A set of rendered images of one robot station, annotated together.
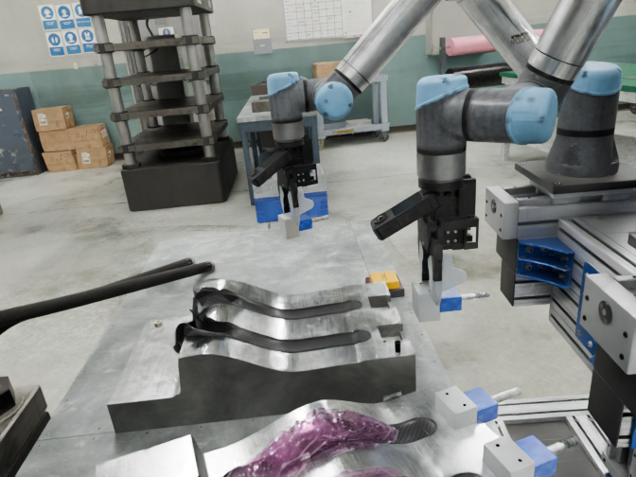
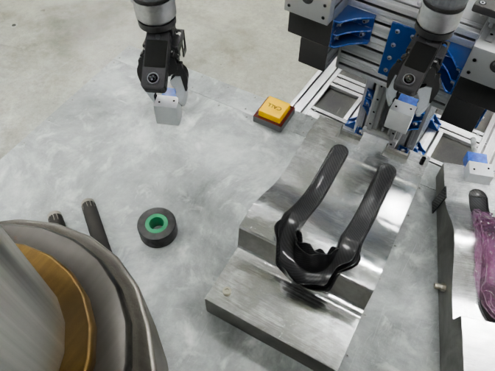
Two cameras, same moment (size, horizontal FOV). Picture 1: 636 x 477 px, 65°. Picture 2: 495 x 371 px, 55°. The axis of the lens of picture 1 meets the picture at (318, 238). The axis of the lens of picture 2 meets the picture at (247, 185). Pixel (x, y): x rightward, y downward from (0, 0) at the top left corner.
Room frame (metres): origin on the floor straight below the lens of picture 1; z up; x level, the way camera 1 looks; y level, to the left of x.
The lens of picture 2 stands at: (0.67, 0.63, 1.68)
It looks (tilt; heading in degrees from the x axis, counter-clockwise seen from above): 54 degrees down; 301
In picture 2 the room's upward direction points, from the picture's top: 1 degrees clockwise
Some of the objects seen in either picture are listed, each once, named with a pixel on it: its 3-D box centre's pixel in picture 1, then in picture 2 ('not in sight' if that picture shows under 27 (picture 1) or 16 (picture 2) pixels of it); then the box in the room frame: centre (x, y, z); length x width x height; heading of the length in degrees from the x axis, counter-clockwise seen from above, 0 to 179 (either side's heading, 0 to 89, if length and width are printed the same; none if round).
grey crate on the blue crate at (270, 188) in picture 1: (289, 180); not in sight; (4.07, 0.20, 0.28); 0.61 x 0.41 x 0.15; 92
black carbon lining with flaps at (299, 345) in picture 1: (270, 317); (338, 207); (0.77, 0.10, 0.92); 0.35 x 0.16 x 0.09; 92
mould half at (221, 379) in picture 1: (264, 338); (326, 224); (0.78, 0.12, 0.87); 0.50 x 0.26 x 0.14; 92
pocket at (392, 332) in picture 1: (393, 341); (394, 157); (0.73, -0.11, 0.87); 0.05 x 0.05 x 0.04; 2
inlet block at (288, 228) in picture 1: (305, 221); (173, 96); (1.22, 0.03, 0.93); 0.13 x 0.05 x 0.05; 113
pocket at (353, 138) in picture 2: (381, 309); (348, 139); (0.84, -0.11, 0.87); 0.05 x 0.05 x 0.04; 2
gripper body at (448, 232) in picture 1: (445, 213); (427, 48); (0.76, -0.21, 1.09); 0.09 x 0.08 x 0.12; 91
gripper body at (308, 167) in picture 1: (294, 163); (161, 40); (1.21, 0.04, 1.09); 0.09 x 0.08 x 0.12; 113
